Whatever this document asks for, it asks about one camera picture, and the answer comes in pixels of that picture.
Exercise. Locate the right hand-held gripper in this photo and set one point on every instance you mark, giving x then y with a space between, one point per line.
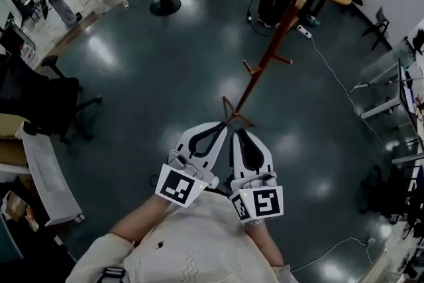
261 200

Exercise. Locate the red-brown wooden coat rack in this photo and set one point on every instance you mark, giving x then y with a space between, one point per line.
266 58

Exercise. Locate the black swivel chair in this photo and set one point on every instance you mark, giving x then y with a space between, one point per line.
381 189

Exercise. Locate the black office chair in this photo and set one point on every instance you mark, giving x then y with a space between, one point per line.
33 92

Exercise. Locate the brown cardboard box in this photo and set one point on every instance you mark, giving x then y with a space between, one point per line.
11 152

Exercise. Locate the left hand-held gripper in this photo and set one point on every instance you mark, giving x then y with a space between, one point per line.
179 184

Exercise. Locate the grey chair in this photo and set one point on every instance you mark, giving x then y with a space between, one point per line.
381 21

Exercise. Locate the red and white can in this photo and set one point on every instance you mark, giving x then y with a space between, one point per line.
79 217

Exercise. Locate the white desk frame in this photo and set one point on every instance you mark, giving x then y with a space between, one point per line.
381 106

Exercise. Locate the white cabinet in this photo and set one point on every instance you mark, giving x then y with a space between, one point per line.
46 172

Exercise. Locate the silver wristwatch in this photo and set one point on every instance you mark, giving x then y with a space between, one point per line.
257 223

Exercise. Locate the person's cream shirt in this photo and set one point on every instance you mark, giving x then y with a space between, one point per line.
198 242

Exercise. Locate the person's left forearm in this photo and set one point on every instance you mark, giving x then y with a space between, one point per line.
142 222

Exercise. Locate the open cardboard box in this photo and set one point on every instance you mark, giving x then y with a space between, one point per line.
11 205

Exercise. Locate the white power strip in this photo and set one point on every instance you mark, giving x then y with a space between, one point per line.
304 32

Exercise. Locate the clear plastic bottle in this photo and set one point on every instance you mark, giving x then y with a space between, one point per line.
125 1

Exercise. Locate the person's right forearm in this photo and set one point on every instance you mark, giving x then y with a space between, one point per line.
265 242

